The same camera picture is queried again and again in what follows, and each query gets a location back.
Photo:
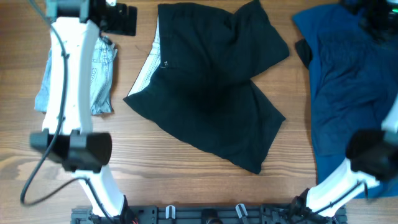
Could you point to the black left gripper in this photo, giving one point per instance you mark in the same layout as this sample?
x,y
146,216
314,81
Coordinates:
x,y
125,25

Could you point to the black shorts garment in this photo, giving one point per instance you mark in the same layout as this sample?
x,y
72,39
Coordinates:
x,y
196,83

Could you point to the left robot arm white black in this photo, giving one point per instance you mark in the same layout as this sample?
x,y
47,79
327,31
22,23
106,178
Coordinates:
x,y
67,135

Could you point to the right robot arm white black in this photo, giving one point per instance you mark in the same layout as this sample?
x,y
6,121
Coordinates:
x,y
369,168

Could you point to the folded light blue jeans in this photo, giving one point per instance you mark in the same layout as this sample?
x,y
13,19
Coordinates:
x,y
100,82

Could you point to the small black cloth piece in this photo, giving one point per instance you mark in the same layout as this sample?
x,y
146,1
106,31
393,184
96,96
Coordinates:
x,y
304,52

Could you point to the blue garment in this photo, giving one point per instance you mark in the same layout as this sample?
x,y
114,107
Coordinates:
x,y
353,80

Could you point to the black mounting rail base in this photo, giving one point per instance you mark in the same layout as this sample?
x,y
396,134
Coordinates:
x,y
263,214

